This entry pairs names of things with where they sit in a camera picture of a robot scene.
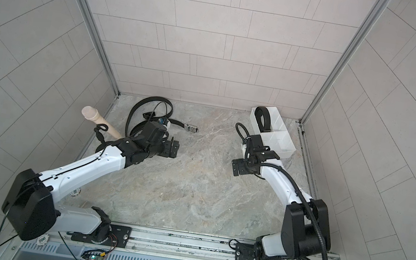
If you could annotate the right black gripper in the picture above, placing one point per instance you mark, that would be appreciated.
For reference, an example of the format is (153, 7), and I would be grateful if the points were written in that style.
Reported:
(242, 167)

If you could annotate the black stand with beige roll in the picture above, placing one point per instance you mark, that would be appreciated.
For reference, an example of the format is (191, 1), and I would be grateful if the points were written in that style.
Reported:
(105, 133)

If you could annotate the black belt with silver buckle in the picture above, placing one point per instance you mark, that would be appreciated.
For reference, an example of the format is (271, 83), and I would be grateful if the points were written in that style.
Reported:
(150, 116)

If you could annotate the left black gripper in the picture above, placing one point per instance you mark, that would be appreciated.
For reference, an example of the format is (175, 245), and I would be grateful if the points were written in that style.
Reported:
(168, 153)

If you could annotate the long black belt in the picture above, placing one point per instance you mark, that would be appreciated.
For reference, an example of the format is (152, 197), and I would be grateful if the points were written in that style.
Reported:
(263, 119)

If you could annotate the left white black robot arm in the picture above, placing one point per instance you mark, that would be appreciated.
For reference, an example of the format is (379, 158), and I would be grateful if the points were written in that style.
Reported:
(32, 203)

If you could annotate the left white round sticker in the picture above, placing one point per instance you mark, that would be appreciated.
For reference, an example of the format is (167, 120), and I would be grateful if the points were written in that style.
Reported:
(42, 240)

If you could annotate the left green circuit board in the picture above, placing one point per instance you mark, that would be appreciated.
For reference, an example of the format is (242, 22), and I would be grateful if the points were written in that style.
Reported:
(93, 255)

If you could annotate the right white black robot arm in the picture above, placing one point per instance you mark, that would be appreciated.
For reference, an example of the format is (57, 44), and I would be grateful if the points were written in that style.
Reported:
(305, 229)

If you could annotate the white compartment storage box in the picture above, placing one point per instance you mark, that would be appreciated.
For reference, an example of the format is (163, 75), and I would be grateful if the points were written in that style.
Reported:
(279, 139)

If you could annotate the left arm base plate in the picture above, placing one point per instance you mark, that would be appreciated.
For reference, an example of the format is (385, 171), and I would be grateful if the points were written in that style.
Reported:
(107, 235)

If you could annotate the aluminium front rail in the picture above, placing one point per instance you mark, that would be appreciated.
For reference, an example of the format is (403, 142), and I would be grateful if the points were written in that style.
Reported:
(167, 243)

